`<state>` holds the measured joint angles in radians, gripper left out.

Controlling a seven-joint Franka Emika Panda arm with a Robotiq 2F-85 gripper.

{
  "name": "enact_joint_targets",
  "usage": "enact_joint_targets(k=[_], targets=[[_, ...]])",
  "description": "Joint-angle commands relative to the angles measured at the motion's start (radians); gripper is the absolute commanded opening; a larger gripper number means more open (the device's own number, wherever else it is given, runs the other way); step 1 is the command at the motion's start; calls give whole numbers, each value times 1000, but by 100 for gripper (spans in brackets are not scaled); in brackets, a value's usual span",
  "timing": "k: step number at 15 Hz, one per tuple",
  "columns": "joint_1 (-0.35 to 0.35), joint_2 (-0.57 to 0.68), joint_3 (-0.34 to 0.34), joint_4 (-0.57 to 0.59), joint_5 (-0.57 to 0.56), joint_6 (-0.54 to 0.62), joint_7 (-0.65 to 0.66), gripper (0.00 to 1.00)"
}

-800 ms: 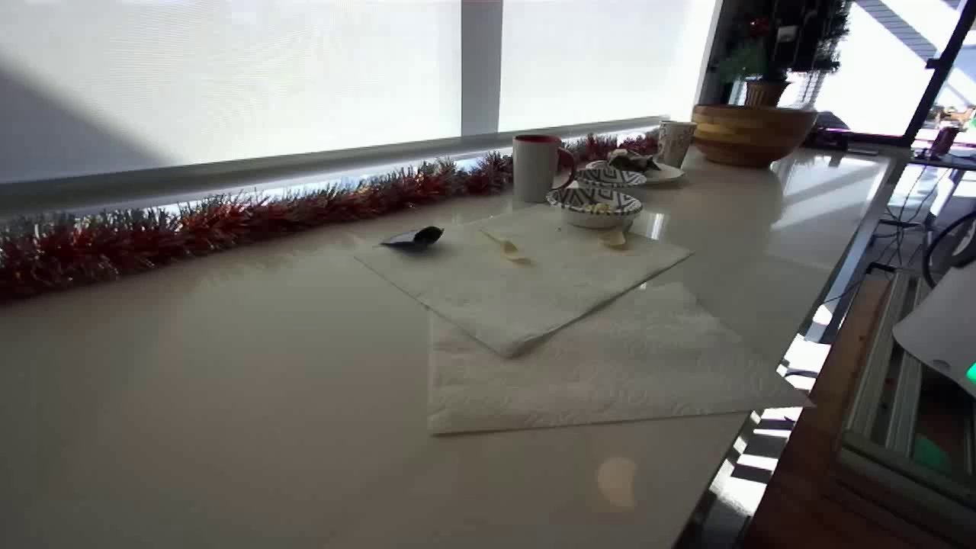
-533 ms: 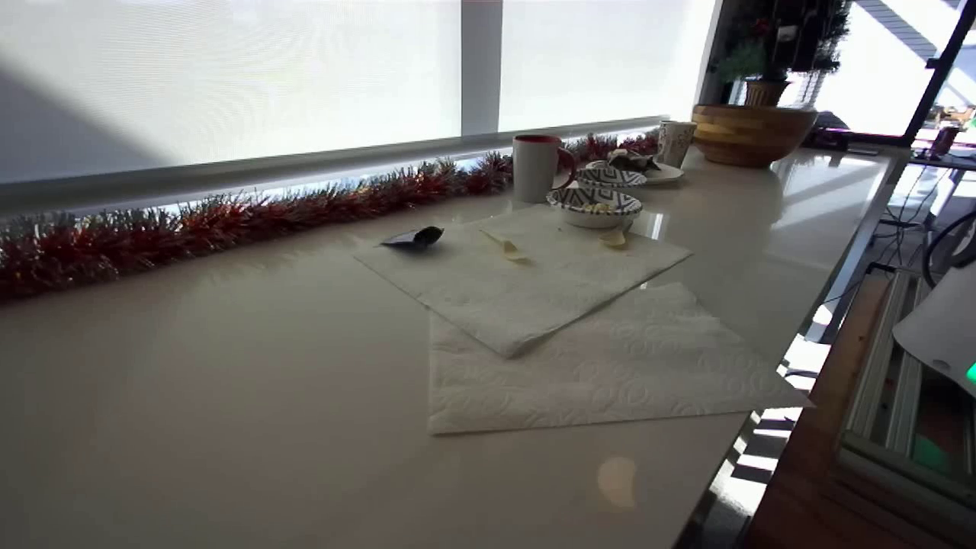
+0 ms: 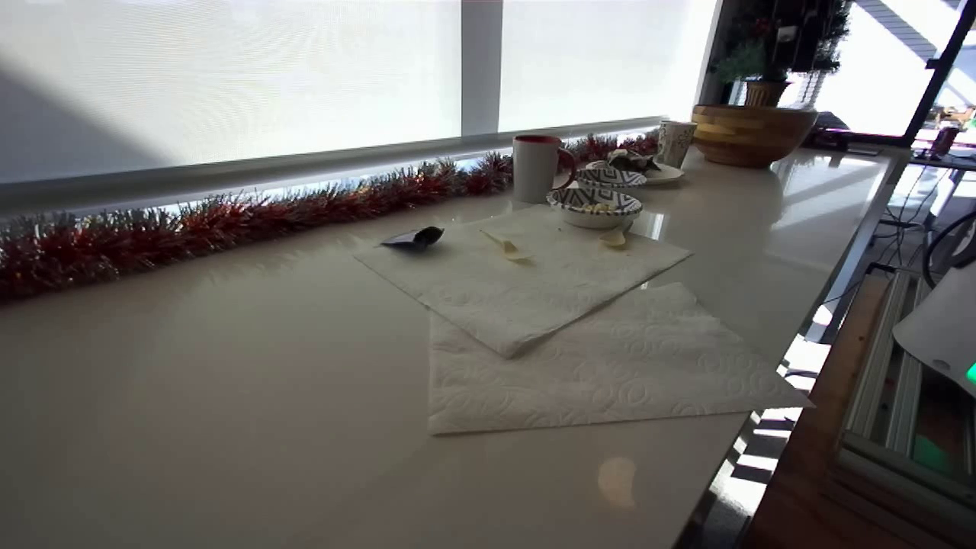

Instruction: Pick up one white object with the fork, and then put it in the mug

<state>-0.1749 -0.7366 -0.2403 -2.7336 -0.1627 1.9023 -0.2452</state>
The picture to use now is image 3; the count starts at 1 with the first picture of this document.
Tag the cream plastic fork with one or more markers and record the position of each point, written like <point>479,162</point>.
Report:
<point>508,244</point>

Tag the white mug red interior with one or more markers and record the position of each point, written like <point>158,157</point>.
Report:
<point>534,168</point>

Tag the white embossed paper towel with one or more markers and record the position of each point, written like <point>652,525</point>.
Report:
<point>508,294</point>
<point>628,366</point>

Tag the blue patterned popcorn paper bowl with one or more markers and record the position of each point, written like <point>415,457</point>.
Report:
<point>595,216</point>

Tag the blue patterned beans paper bowl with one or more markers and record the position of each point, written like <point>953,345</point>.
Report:
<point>612,177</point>

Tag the dark snack packets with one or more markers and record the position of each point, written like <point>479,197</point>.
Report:
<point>631,158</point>

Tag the white window mullion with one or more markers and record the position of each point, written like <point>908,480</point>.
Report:
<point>479,61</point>

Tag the printed paper cup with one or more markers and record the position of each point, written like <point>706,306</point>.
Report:
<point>675,142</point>

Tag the red silver tinsel garland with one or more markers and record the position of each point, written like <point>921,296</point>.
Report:
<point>203,228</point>

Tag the woven tree pot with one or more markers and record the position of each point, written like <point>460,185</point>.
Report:
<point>767,92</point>

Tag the small christmas tree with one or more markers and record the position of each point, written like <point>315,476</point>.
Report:
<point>778,34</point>

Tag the white device green light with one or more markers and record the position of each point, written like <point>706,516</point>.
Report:
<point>940,325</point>

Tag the black metal frame post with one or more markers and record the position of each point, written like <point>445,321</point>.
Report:
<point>940,71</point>

